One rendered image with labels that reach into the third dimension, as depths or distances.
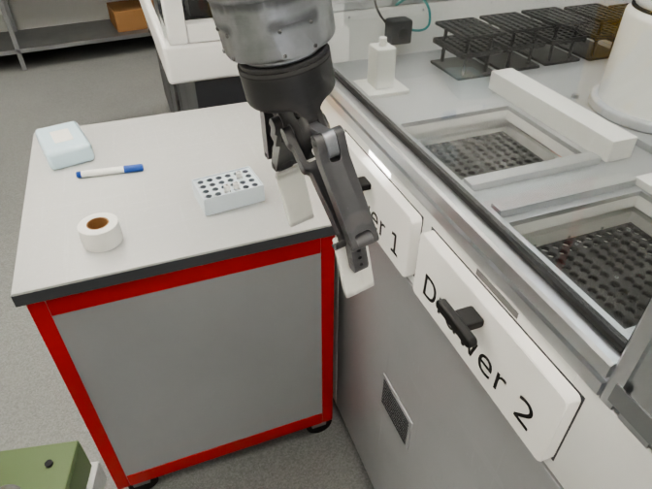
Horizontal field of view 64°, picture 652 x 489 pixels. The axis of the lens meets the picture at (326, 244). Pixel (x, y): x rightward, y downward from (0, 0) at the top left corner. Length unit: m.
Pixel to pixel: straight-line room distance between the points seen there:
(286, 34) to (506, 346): 0.40
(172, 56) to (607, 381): 1.30
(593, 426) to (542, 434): 0.06
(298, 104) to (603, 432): 0.40
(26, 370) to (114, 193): 0.93
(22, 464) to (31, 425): 1.12
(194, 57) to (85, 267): 0.75
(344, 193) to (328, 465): 1.20
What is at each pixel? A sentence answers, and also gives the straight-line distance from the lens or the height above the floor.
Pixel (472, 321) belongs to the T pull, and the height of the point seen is 0.91.
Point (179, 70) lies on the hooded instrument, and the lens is 1.55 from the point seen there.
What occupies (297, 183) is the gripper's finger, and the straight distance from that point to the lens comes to 0.57.
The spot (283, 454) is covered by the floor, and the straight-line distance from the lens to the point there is 1.56.
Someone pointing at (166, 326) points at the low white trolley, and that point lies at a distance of 1.08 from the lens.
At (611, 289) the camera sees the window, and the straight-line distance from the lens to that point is 0.52.
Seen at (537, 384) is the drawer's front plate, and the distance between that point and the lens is 0.59.
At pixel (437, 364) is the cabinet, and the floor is 0.72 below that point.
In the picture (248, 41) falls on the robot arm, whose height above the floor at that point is 1.24.
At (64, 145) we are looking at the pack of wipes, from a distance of 1.32.
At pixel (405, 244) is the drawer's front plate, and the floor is 0.88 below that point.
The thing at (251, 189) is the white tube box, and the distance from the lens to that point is 1.05.
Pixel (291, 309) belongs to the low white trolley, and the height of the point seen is 0.55.
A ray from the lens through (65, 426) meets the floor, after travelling 1.77.
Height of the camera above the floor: 1.35
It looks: 38 degrees down
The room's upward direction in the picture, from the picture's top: straight up
